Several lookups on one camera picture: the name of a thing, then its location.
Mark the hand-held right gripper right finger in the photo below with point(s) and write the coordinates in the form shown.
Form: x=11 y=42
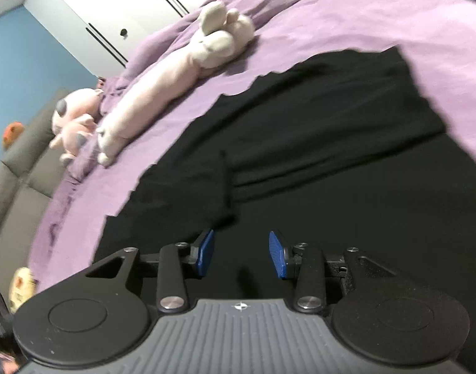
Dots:
x=276 y=253

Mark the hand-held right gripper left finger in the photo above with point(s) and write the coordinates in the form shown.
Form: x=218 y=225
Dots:
x=206 y=252

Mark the black shirt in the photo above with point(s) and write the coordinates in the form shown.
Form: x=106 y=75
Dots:
x=319 y=156

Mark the cream round plush toy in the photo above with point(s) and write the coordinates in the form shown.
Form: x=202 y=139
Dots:
x=21 y=286

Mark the grey padded headboard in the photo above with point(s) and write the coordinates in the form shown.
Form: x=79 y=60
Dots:
x=19 y=187

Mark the long pale pink plush toy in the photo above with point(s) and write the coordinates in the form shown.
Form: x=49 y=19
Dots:
x=152 y=97

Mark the orange plush toy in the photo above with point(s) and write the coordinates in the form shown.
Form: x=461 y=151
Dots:
x=12 y=134

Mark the pink plush toy grey paws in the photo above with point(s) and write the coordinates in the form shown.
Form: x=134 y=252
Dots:
x=78 y=109

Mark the purple blanket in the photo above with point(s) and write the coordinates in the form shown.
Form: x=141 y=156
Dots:
x=339 y=15

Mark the white wardrobe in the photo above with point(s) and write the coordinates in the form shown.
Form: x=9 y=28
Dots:
x=105 y=0

